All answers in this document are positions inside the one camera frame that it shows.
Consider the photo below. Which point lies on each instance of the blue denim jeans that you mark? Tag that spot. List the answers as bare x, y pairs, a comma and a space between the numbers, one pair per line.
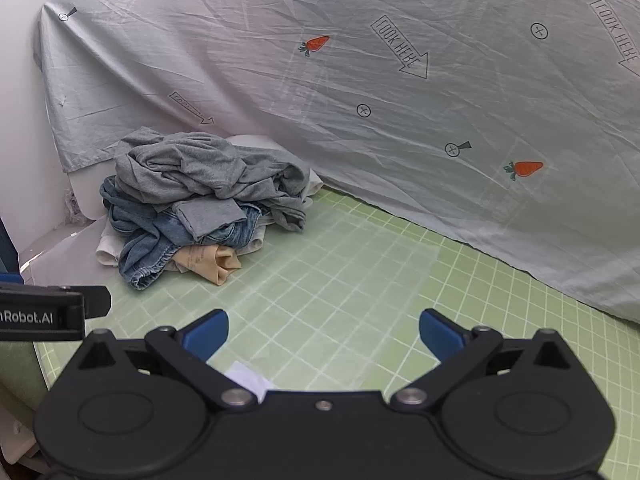
145, 260

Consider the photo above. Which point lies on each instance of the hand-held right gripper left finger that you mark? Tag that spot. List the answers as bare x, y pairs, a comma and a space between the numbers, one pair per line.
210, 334

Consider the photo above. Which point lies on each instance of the grey zip hoodie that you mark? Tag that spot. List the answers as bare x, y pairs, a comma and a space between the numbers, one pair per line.
200, 160

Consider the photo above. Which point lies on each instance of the white tape piece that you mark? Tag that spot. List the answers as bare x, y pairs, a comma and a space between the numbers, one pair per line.
246, 379

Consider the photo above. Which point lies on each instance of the translucent plastic sheet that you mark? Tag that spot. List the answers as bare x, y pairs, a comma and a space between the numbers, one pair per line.
300, 300

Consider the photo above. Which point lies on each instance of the grey carrot print sheet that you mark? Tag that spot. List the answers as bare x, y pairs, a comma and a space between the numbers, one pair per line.
350, 85

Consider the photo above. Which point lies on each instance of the beige garment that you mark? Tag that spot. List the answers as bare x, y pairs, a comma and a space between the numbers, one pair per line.
210, 260

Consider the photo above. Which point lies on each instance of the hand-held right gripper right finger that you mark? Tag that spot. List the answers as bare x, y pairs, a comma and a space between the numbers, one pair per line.
440, 335

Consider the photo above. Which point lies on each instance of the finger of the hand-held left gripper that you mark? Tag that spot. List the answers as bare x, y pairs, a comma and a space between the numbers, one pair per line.
97, 301

